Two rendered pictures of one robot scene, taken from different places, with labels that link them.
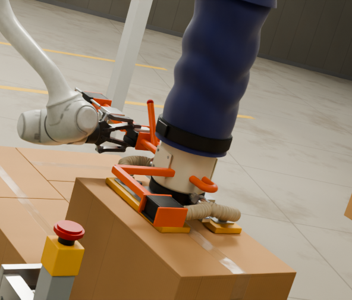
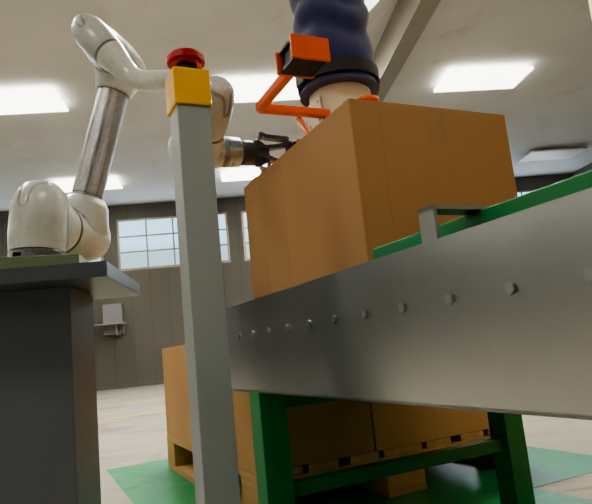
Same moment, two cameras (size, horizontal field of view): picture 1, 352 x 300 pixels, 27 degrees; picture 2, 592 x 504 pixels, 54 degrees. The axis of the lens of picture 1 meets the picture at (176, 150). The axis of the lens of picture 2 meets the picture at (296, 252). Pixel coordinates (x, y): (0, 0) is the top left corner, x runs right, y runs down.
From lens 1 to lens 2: 1.38 m
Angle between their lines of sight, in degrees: 28
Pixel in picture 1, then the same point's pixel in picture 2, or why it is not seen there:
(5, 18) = (132, 70)
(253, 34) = not seen: outside the picture
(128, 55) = not seen: hidden behind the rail
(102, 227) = (274, 187)
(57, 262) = (176, 82)
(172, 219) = (313, 49)
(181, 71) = (297, 20)
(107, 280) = (294, 224)
